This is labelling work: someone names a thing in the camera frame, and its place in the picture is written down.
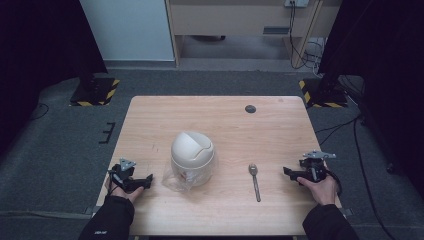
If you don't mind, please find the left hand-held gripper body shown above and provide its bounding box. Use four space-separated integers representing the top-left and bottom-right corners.
110 158 141 192

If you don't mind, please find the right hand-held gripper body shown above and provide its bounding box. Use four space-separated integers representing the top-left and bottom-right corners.
298 150 337 184

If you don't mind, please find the metal spoon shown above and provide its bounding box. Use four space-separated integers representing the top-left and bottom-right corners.
247 162 262 203

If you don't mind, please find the white swing-lid trash bin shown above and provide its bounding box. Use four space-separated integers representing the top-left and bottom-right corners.
170 130 216 188

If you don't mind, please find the person's left hand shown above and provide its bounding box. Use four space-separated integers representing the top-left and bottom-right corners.
105 176 145 204

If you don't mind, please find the person's right hand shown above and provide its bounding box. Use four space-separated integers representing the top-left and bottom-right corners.
296 174 340 206

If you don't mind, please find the clear plastic bag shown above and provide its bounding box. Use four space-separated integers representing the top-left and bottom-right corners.
161 155 218 193

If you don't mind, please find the striped black stand base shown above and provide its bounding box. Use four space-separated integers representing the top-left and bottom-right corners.
298 77 349 109
68 76 121 108

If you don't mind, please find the black curtain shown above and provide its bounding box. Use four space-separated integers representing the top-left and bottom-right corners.
317 0 424 201
0 0 109 158

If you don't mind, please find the white partition panel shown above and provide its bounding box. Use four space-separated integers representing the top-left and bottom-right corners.
79 0 176 62

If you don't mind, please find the beige wooden desk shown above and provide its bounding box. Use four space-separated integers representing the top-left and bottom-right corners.
165 0 343 70

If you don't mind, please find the grey power strip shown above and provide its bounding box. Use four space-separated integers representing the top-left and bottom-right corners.
283 0 310 9

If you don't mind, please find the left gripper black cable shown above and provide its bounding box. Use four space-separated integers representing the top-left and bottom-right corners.
106 169 118 198

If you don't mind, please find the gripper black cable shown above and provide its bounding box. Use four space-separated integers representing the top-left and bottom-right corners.
325 169 344 197
106 169 118 198

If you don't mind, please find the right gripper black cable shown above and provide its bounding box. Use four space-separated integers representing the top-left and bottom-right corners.
325 169 344 197

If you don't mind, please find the long black floor cable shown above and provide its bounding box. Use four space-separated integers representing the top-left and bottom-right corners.
314 112 398 240

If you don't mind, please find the short black floor cable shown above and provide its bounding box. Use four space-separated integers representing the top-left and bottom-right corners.
29 102 50 122

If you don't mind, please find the black power cable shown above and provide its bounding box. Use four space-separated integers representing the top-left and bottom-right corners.
287 1 322 70

